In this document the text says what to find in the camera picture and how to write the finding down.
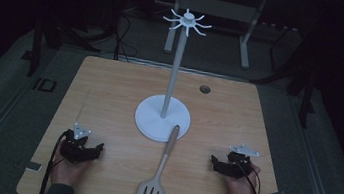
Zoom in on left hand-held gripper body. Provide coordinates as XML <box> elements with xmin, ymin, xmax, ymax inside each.
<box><xmin>58</xmin><ymin>120</ymin><xmax>98</xmax><ymax>167</ymax></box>

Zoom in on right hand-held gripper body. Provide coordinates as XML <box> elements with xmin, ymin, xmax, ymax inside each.
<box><xmin>216</xmin><ymin>140</ymin><xmax>261</xmax><ymax>182</ymax></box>

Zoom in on white hook rack stand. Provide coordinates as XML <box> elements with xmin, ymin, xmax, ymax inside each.
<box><xmin>131</xmin><ymin>2</ymin><xmax>215</xmax><ymax>148</ymax></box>

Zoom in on slotted spatula with wooden handle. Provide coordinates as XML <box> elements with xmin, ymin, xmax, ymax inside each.
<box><xmin>135</xmin><ymin>120</ymin><xmax>181</xmax><ymax>194</ymax></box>

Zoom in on person's right hand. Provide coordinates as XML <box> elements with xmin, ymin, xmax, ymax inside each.
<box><xmin>220</xmin><ymin>158</ymin><xmax>263</xmax><ymax>194</ymax></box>

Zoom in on person's left hand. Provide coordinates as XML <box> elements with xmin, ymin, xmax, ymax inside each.
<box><xmin>49</xmin><ymin>147</ymin><xmax>94</xmax><ymax>190</ymax></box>

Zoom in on black metal stand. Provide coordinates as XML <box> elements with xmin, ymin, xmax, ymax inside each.
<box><xmin>246</xmin><ymin>7</ymin><xmax>329</xmax><ymax>131</ymax></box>
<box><xmin>24</xmin><ymin>16</ymin><xmax>105</xmax><ymax>87</ymax></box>

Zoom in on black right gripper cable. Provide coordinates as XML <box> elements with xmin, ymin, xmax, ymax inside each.
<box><xmin>231</xmin><ymin>160</ymin><xmax>266</xmax><ymax>194</ymax></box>

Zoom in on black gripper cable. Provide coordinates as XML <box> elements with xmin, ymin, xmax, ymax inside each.
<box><xmin>36</xmin><ymin>128</ymin><xmax>71</xmax><ymax>194</ymax></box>
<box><xmin>231</xmin><ymin>160</ymin><xmax>266</xmax><ymax>194</ymax></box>

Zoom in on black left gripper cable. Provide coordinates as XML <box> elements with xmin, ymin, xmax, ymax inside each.
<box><xmin>36</xmin><ymin>128</ymin><xmax>71</xmax><ymax>194</ymax></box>

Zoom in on black floor socket frame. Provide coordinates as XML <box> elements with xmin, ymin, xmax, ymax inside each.
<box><xmin>31</xmin><ymin>76</ymin><xmax>58</xmax><ymax>94</ymax></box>

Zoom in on round table cable hole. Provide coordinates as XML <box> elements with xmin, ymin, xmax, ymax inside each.
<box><xmin>198</xmin><ymin>83</ymin><xmax>213</xmax><ymax>95</ymax></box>

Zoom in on black floor cables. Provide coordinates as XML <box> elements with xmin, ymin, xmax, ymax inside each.
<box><xmin>109</xmin><ymin>3</ymin><xmax>145</xmax><ymax>64</ymax></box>

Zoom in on grey metal desk frame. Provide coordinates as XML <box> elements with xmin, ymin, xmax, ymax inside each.
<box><xmin>162</xmin><ymin>0</ymin><xmax>270</xmax><ymax>71</ymax></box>

